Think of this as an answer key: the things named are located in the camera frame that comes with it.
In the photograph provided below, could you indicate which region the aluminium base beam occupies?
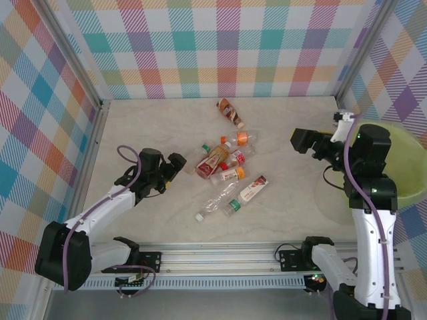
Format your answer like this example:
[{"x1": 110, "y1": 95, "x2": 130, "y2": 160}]
[{"x1": 99, "y1": 242, "x2": 404, "y2": 278}]

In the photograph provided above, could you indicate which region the thin black cable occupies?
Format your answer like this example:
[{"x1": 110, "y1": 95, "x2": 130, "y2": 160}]
[{"x1": 322, "y1": 166, "x2": 344, "y2": 191}]

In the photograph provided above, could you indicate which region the slotted grey cable tray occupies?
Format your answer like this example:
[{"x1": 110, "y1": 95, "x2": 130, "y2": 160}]
[{"x1": 53, "y1": 277, "x2": 307, "y2": 291}]

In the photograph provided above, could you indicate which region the light green plastic bin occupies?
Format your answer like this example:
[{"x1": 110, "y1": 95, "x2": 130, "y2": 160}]
[{"x1": 343, "y1": 120, "x2": 427, "y2": 217}]

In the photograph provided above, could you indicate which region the clear bottle red label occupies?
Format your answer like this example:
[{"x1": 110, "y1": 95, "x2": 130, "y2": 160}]
[{"x1": 220, "y1": 145, "x2": 258, "y2": 170}]

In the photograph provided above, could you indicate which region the clear bottle green cap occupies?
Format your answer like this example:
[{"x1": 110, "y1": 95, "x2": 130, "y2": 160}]
[{"x1": 184, "y1": 142, "x2": 214, "y2": 176}]

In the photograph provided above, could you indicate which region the bottle red white label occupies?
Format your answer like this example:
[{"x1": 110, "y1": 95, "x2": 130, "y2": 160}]
[{"x1": 222, "y1": 175, "x2": 270, "y2": 217}]

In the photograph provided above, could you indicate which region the thin purple cable loop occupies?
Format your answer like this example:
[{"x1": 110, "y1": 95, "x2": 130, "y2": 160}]
[{"x1": 116, "y1": 265, "x2": 157, "y2": 299}]

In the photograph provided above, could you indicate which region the crushed clear bottle white cap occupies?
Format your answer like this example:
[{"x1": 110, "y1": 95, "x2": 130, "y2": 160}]
[{"x1": 195, "y1": 182, "x2": 240, "y2": 223}]

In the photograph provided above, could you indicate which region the clear bottle yellow white label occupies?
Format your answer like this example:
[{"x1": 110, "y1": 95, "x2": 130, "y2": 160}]
[{"x1": 209, "y1": 166, "x2": 246, "y2": 186}]

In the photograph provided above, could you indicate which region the clear bottle orange label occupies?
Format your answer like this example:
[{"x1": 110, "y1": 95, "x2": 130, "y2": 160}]
[{"x1": 220, "y1": 129, "x2": 260, "y2": 147}]

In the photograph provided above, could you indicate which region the gold red energy drink bottle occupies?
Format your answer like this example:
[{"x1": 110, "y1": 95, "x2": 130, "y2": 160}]
[{"x1": 195, "y1": 141, "x2": 234, "y2": 180}]

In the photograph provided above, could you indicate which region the brown coffee drink bottle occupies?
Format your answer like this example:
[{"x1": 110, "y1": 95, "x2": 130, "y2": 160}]
[{"x1": 216, "y1": 98, "x2": 246, "y2": 129}]

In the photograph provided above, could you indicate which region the aluminium side rail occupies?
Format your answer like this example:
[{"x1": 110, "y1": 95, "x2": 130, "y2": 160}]
[{"x1": 66, "y1": 99, "x2": 111, "y2": 234}]

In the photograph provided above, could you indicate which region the aluminium frame post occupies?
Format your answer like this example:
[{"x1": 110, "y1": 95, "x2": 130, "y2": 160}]
[
  {"x1": 335, "y1": 0, "x2": 400, "y2": 101},
  {"x1": 38, "y1": 0, "x2": 113, "y2": 111}
]

